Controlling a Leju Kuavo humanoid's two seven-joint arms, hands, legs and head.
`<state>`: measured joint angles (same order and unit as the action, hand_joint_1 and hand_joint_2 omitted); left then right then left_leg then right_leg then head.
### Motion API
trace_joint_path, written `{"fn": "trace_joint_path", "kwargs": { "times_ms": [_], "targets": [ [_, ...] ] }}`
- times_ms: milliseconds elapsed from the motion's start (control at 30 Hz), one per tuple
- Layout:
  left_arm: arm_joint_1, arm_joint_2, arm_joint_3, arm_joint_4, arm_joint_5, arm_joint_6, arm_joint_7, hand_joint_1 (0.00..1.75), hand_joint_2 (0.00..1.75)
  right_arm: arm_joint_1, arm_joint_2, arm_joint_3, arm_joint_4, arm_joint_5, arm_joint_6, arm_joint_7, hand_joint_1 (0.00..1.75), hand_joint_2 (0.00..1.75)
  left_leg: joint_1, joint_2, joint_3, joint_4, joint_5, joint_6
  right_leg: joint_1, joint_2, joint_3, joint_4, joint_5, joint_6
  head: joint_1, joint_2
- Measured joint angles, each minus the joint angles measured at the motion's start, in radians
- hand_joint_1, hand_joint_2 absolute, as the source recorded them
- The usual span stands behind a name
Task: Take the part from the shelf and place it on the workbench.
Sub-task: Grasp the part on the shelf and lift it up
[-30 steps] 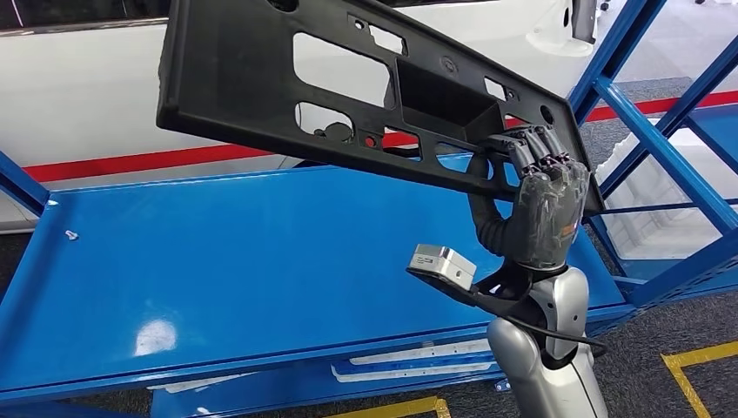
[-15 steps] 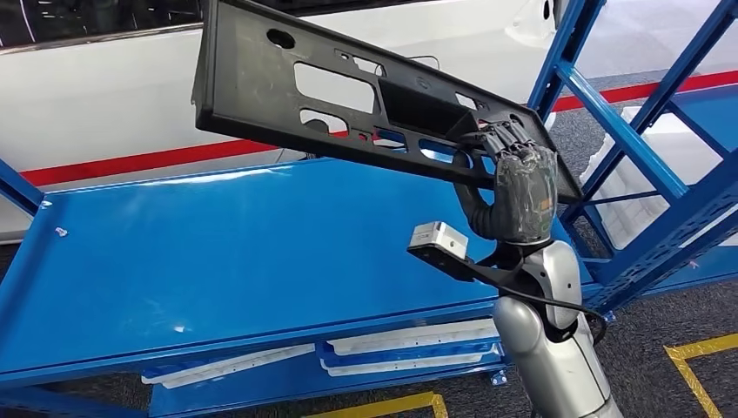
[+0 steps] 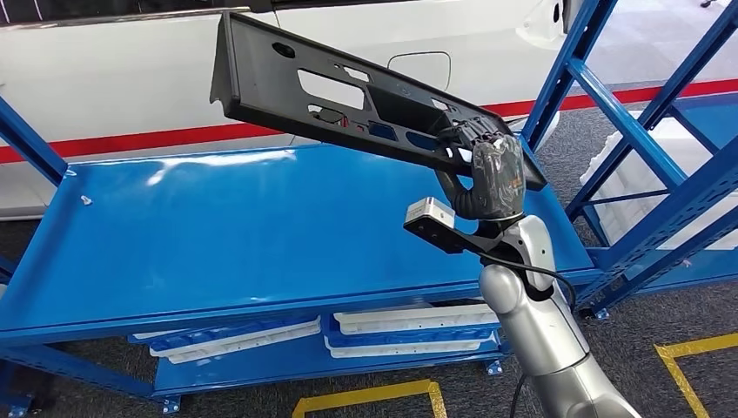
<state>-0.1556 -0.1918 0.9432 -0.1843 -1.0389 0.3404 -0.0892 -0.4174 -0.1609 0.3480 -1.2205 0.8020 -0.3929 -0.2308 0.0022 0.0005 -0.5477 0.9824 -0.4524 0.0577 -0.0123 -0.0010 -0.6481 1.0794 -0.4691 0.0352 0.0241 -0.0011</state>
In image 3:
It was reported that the white car with red stripe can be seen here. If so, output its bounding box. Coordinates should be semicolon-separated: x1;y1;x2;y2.
0;0;569;223

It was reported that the blue plastic bin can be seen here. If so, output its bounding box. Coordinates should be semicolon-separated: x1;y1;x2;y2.
321;313;501;350
127;315;319;353

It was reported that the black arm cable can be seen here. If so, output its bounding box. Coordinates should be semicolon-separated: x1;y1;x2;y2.
475;251;579;418

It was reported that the yellow floor tape square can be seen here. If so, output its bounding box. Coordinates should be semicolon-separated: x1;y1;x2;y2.
292;379;448;418
654;333;738;418

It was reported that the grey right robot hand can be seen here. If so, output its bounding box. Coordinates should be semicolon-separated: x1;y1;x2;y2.
435;118;527;223

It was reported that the long black plastic panel part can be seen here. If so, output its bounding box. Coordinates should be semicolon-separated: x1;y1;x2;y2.
209;10;547;192

